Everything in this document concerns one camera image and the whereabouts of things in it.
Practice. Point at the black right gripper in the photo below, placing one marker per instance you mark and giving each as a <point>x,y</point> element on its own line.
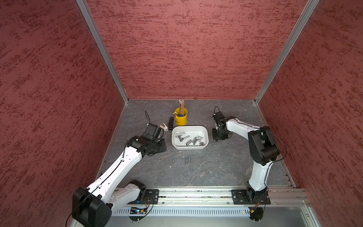
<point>215,136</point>

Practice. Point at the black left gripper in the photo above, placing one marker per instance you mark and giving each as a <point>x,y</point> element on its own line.
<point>163,147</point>

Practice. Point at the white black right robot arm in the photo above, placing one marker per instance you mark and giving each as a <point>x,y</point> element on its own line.
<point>263,151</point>

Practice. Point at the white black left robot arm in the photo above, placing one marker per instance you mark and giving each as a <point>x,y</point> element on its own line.
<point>93,206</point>

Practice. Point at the white plastic storage box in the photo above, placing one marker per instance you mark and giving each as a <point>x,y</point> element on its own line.
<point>190,137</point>

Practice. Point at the yellow pen holder bucket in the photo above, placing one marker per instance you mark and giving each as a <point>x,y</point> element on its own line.
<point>181,120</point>

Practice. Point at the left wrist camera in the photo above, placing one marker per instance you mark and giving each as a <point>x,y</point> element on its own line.
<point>153,132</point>

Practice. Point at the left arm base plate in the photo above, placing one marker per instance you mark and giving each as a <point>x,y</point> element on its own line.
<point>148,196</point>

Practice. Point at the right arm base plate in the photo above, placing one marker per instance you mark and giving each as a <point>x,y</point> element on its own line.
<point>250,197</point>

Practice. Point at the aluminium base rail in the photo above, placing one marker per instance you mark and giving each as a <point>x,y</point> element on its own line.
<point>221,196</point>

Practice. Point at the aluminium corner post right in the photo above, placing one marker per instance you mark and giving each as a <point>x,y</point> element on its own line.
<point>294,35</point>

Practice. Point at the aluminium corner post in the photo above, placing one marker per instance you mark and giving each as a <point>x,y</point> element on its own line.
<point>84,8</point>
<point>294,35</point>

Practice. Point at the aluminium corner post left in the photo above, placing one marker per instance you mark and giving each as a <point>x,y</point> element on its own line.
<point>84,8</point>

